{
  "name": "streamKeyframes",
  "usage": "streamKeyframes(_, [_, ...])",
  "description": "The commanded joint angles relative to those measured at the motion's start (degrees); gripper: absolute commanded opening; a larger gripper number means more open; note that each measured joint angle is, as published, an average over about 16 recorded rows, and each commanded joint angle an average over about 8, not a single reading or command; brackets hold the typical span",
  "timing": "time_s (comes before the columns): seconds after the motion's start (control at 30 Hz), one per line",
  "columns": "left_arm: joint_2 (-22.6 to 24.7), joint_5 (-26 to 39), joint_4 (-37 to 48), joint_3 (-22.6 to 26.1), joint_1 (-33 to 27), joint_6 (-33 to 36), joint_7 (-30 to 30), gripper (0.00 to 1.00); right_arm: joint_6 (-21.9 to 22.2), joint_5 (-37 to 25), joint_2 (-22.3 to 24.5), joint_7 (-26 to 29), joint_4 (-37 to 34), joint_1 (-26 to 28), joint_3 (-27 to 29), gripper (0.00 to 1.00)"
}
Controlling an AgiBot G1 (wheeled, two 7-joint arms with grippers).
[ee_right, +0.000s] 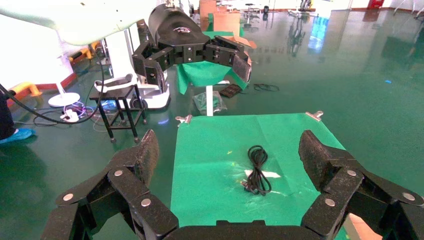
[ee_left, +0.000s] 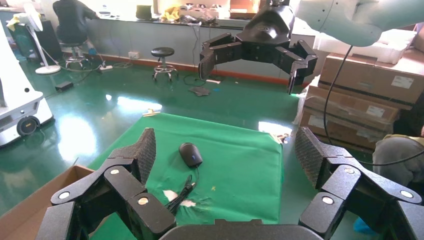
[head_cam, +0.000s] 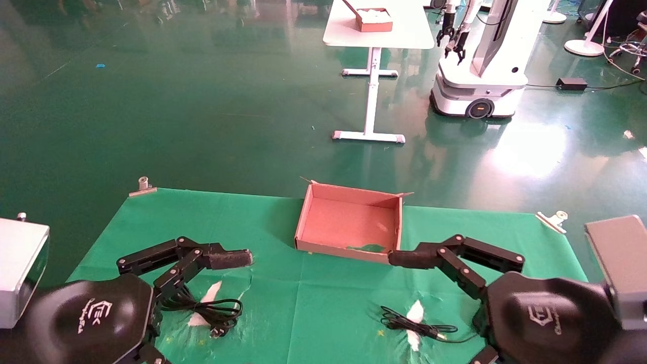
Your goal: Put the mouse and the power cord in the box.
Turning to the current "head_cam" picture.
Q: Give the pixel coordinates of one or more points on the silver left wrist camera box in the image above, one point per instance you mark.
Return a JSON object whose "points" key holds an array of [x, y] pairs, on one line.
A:
{"points": [[20, 273]]}

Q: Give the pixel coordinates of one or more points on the green table cloth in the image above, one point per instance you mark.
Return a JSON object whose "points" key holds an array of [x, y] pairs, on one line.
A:
{"points": [[313, 303]]}

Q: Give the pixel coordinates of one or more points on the white round-base floor stand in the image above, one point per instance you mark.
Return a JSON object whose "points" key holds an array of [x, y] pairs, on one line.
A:
{"points": [[584, 47], [555, 17]]}

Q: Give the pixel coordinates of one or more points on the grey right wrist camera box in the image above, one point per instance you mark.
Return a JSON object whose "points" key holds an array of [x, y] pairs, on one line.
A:
{"points": [[624, 268]]}

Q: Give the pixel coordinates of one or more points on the white wheeled background robot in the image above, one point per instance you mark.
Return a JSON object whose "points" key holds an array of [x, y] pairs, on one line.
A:
{"points": [[480, 81]]}

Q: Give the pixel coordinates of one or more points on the open brown cardboard box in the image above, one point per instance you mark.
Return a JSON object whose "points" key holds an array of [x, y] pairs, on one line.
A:
{"points": [[349, 222]]}

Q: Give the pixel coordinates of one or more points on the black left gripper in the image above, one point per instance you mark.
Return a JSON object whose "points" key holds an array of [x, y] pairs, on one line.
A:
{"points": [[86, 323]]}

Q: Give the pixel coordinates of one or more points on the small brown cardboard box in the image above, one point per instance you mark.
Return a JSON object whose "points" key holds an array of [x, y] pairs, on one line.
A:
{"points": [[376, 26]]}

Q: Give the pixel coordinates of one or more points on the black power adapter brick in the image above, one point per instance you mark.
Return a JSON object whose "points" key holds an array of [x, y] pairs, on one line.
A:
{"points": [[571, 83]]}

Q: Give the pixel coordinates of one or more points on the silver metal cloth clip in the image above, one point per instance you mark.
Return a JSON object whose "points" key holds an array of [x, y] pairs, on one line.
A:
{"points": [[552, 220], [143, 187]]}

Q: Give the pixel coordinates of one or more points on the white pedestal table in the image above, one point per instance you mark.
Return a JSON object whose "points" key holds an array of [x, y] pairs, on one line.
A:
{"points": [[404, 30]]}

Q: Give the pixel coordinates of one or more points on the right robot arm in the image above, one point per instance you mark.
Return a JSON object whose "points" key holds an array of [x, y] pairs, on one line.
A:
{"points": [[634, 349]]}

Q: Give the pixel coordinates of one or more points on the black background robot gripper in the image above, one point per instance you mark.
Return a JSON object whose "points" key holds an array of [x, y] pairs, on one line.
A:
{"points": [[446, 30], [459, 43]]}

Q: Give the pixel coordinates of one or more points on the chrome chair base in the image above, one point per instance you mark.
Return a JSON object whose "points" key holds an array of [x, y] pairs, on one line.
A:
{"points": [[629, 49]]}

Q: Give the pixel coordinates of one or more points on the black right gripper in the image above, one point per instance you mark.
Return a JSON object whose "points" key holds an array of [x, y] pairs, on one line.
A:
{"points": [[551, 323]]}

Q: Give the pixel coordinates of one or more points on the white packing paper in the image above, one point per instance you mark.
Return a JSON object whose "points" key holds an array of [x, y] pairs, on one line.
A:
{"points": [[375, 15]]}

